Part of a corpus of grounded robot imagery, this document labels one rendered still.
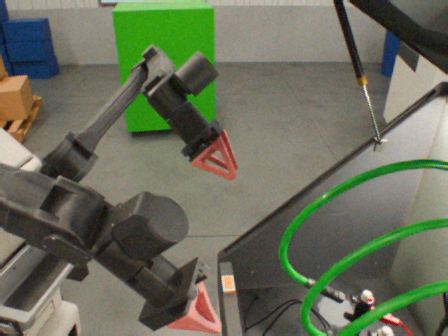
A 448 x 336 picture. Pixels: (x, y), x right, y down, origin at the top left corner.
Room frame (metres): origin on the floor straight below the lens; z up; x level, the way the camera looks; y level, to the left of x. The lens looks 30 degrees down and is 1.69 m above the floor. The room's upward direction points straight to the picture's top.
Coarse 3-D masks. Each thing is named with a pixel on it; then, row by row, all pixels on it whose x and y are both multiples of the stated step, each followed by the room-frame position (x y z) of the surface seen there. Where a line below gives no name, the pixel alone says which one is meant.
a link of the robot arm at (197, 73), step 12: (192, 60) 0.63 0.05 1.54; (204, 60) 0.62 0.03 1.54; (180, 72) 0.61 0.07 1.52; (192, 72) 0.61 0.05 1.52; (204, 72) 0.61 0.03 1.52; (216, 72) 0.62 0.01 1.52; (144, 84) 0.67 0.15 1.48; (156, 84) 0.65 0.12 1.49; (192, 84) 0.60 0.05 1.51; (204, 84) 0.61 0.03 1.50
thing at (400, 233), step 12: (408, 228) 0.37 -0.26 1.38; (420, 228) 0.37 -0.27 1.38; (432, 228) 0.37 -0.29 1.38; (372, 240) 0.38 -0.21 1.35; (384, 240) 0.37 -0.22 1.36; (396, 240) 0.37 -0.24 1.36; (360, 252) 0.37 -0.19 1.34; (336, 264) 0.37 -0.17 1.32; (348, 264) 0.36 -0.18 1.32; (324, 276) 0.37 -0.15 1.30; (336, 276) 0.36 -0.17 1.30; (312, 288) 0.37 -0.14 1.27; (312, 300) 0.36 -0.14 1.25; (300, 312) 0.36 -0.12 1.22
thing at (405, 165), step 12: (384, 168) 0.45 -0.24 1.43; (396, 168) 0.45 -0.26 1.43; (408, 168) 0.45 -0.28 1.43; (444, 168) 0.46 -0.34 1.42; (348, 180) 0.45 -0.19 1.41; (360, 180) 0.45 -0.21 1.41; (336, 192) 0.45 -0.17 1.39; (312, 204) 0.45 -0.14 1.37; (300, 216) 0.44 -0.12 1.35; (288, 228) 0.45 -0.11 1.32; (288, 240) 0.44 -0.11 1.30; (288, 264) 0.44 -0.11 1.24; (300, 276) 0.45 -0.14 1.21
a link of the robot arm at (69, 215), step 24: (0, 168) 0.34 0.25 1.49; (0, 192) 0.31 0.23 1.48; (24, 192) 0.32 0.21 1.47; (48, 192) 0.33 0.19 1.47; (72, 192) 0.35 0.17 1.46; (0, 216) 0.30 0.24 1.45; (24, 216) 0.30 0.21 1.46; (48, 216) 0.30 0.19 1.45; (72, 216) 0.32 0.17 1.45; (96, 216) 0.34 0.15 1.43
